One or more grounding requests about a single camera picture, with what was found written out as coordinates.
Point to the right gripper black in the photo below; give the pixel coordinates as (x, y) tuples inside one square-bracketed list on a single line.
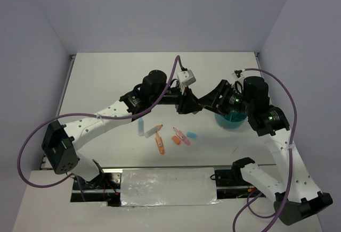
[(211, 99)]

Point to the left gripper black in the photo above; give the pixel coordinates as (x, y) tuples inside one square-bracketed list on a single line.
[(187, 102)]

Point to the blue eraser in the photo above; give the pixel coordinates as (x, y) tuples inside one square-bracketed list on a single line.
[(191, 135)]

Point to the orange highlighter cap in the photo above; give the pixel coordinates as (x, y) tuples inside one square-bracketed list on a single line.
[(176, 140)]

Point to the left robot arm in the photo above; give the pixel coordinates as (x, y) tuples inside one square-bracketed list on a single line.
[(62, 142)]

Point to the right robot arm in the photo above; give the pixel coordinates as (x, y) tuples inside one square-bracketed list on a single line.
[(297, 196)]

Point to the teal round pen holder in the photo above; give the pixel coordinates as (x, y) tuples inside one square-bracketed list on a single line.
[(231, 121)]

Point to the pink highlighter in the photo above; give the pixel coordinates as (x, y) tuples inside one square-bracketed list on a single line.
[(182, 136)]

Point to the orange highlighter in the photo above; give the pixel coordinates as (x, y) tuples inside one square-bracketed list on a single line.
[(160, 144)]

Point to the blue marker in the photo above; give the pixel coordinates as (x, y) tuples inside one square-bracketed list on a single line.
[(140, 127)]

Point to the silver foil sheet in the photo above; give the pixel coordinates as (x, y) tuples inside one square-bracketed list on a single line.
[(167, 187)]

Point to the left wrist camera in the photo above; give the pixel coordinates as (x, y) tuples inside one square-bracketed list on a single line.
[(186, 78)]

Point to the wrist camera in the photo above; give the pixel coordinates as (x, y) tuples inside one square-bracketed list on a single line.
[(238, 75), (186, 78)]

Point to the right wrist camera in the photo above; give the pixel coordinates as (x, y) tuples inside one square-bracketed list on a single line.
[(238, 75)]

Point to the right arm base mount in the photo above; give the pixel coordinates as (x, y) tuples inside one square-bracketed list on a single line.
[(228, 186)]

